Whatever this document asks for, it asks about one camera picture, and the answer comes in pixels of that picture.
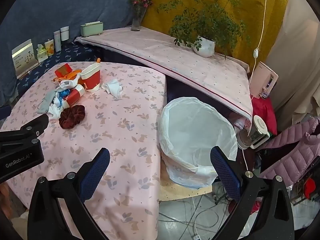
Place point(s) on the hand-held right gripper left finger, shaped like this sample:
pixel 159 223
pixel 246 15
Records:
pixel 96 175

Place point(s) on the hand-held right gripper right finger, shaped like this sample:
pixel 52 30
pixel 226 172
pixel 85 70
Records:
pixel 225 175

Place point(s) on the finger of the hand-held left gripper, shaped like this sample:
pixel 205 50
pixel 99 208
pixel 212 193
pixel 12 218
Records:
pixel 27 130

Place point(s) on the grey cloth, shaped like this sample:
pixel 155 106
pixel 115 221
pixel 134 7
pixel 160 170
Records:
pixel 46 102

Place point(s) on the dark red scrunchie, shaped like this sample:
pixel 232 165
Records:
pixel 72 116

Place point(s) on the blue white plastic wrapper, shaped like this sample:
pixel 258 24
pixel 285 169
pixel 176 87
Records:
pixel 62 96

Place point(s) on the trash bin with white liner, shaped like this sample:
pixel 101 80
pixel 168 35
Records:
pixel 197 130

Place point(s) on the small red paper cup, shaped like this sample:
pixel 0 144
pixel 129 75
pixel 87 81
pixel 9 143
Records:
pixel 75 95

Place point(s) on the white plastic bag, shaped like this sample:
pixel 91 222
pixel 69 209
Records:
pixel 66 85

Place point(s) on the red box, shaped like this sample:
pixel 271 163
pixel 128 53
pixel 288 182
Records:
pixel 63 70

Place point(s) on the orange plastic bag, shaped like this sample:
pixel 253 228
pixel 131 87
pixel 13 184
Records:
pixel 72 75

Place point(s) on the large red paper cup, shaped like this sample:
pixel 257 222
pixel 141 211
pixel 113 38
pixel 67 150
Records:
pixel 92 80

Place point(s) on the white tissue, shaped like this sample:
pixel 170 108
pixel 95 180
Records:
pixel 112 87

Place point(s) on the pink floral tablecloth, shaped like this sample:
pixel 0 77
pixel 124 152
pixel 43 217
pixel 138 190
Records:
pixel 120 130

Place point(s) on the beige floor mat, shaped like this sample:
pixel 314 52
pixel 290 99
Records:
pixel 172 191

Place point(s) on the white blender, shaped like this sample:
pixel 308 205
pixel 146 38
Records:
pixel 260 125

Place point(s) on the purple puffer jacket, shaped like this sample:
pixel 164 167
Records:
pixel 295 155

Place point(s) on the red cloth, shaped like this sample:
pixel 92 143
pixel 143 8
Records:
pixel 265 110

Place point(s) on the green tissue pack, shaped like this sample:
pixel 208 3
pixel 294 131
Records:
pixel 42 55

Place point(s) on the yellow tin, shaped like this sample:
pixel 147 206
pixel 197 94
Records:
pixel 49 47

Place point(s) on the small red object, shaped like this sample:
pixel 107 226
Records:
pixel 310 188

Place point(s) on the navy floral cloth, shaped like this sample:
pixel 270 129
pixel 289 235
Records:
pixel 72 52

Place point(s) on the white tube bottle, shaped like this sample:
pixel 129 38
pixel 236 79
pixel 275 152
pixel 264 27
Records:
pixel 57 41

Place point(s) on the white jar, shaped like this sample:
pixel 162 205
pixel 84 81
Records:
pixel 64 33

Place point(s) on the green tissue box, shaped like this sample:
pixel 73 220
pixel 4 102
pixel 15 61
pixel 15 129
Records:
pixel 91 30

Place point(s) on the pink dotted cloth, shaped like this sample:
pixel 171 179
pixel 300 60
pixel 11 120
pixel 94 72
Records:
pixel 175 60

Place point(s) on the beige curtain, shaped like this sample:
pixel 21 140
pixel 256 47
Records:
pixel 295 67

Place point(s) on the blue backdrop cloth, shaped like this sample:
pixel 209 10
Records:
pixel 62 5

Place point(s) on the potted plant in white pot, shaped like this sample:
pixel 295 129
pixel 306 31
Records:
pixel 205 46

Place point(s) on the glass vase with flowers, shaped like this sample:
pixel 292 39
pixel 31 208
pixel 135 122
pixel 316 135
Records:
pixel 136 23

